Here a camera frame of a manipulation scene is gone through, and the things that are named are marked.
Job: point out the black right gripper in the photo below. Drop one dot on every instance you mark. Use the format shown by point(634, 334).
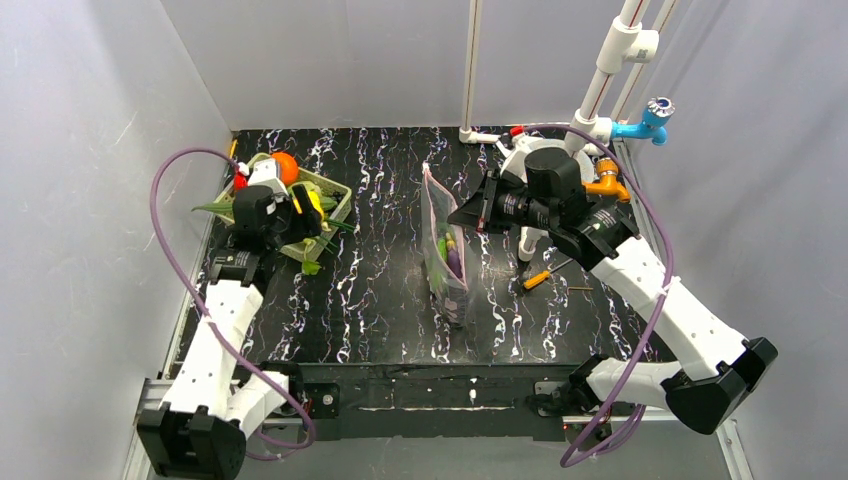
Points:
point(491, 206)

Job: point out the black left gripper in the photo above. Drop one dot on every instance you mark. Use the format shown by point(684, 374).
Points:
point(303, 216)

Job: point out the yellow lemon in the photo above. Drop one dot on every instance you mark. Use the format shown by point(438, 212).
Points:
point(315, 200)

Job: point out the orange fruit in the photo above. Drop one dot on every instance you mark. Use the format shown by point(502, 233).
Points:
point(288, 166)

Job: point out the green leafy vegetable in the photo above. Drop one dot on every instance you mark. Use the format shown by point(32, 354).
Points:
point(441, 269)

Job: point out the clear zip top bag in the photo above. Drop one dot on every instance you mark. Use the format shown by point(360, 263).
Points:
point(452, 302)

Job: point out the purple eggplant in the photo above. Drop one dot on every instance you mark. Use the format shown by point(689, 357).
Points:
point(453, 261)

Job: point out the red pepper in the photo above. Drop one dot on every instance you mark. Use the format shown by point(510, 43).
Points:
point(240, 182)

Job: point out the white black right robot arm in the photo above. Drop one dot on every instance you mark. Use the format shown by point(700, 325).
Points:
point(714, 368)

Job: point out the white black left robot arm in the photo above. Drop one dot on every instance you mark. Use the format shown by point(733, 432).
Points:
point(219, 399)

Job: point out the cream perforated plastic basket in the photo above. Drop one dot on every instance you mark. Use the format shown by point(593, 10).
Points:
point(336, 201)

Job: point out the green lettuce leaf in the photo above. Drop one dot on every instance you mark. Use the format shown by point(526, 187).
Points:
point(310, 267)

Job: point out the green ridged loofah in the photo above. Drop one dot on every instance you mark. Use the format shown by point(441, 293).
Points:
point(217, 208)

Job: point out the orange faucet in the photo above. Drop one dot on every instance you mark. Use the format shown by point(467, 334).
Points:
point(608, 183)

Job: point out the blue faucet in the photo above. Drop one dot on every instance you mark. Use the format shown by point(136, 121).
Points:
point(655, 116)

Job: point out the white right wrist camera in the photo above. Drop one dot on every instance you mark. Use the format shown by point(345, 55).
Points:
point(516, 145)

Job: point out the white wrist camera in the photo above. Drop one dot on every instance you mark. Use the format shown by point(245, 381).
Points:
point(264, 173)
point(516, 145)

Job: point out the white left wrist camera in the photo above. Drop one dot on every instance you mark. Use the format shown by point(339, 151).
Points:
point(264, 173)

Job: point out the orange handled screwdriver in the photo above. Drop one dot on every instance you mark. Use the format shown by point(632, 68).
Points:
point(540, 278)

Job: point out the white pipe frame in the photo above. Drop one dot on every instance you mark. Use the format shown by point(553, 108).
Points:
point(627, 41)

